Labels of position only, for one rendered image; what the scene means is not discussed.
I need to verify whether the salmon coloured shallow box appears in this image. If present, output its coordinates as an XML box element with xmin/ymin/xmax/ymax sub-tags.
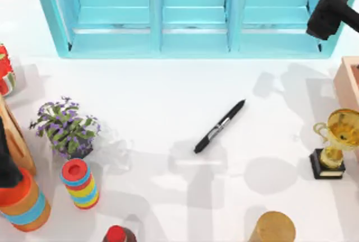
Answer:
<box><xmin>333</xmin><ymin>56</ymin><xmax>359</xmax><ymax>110</ymax></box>

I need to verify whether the gold trophy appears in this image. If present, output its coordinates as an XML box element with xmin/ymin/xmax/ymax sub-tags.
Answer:
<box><xmin>309</xmin><ymin>108</ymin><xmax>359</xmax><ymax>180</ymax></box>

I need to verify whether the light blue rack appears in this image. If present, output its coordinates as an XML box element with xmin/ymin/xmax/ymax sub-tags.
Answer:
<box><xmin>31</xmin><ymin>0</ymin><xmax>349</xmax><ymax>59</ymax></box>

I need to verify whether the black marker pen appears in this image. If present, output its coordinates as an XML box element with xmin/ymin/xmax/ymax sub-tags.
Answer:
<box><xmin>193</xmin><ymin>99</ymin><xmax>247</xmax><ymax>155</ymax></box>

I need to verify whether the wooden cylinder cup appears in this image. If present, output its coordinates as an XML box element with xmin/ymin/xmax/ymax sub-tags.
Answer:
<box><xmin>247</xmin><ymin>211</ymin><xmax>297</xmax><ymax>242</ymax></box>

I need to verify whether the purple flower potted plant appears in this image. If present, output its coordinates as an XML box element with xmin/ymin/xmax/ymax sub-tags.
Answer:
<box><xmin>29</xmin><ymin>96</ymin><xmax>102</xmax><ymax>161</ymax></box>

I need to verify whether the red capped brown bottle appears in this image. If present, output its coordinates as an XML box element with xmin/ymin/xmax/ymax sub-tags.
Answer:
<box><xmin>101</xmin><ymin>225</ymin><xmax>139</xmax><ymax>242</ymax></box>

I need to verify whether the red and white can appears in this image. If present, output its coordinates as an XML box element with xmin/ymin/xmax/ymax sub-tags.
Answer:
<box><xmin>0</xmin><ymin>43</ymin><xmax>17</xmax><ymax>97</ymax></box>

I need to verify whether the small coloured ring stack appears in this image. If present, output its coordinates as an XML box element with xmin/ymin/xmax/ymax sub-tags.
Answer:
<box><xmin>61</xmin><ymin>157</ymin><xmax>100</xmax><ymax>210</ymax></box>

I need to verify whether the large orange ring stack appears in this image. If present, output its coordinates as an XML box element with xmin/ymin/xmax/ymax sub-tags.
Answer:
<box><xmin>0</xmin><ymin>167</ymin><xmax>52</xmax><ymax>232</ymax></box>

